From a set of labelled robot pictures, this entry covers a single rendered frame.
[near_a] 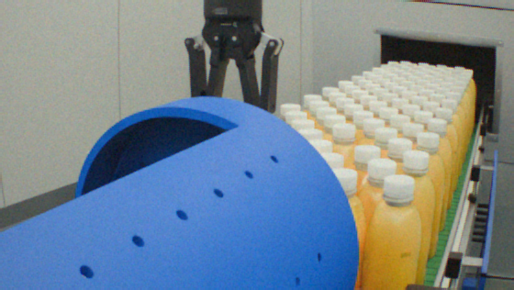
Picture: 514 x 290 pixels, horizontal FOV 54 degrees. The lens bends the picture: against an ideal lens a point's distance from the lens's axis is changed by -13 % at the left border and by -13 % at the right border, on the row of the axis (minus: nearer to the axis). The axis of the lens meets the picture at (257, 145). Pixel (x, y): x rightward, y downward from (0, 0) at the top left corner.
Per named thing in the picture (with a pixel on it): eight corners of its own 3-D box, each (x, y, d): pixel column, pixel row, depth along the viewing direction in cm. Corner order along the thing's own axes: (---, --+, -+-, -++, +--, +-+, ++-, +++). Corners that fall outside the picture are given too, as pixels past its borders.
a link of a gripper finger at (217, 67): (222, 35, 70) (213, 32, 70) (206, 118, 74) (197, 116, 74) (237, 33, 73) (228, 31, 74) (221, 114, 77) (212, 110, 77)
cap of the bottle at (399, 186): (377, 190, 68) (378, 175, 67) (404, 186, 69) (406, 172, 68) (391, 200, 64) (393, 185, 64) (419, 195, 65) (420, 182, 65)
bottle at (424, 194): (378, 296, 80) (392, 170, 75) (379, 275, 87) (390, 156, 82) (424, 297, 79) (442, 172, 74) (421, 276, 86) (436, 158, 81)
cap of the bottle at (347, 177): (351, 193, 67) (351, 178, 67) (320, 188, 69) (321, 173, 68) (361, 184, 70) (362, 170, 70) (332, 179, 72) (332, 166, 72)
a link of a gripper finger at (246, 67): (241, 33, 73) (251, 31, 72) (258, 117, 75) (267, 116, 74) (228, 35, 70) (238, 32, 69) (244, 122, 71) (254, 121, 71)
